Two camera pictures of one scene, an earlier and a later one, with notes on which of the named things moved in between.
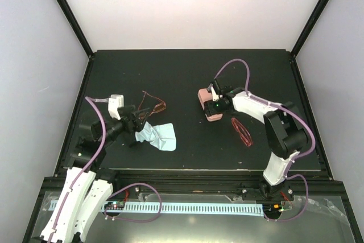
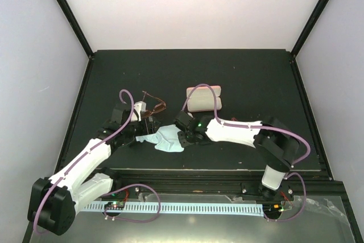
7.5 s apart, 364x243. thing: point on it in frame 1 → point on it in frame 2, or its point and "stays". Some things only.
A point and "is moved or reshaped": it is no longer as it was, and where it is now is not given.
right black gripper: [210, 110] → [183, 141]
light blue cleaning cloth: [162, 136] is moved or reshaped
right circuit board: [272, 209] stays
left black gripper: [129, 127] → [152, 129]
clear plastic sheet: [220, 217] stays
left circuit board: [119, 205] stays
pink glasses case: [204, 95] is moved or reshaped
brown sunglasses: [158, 107] stays
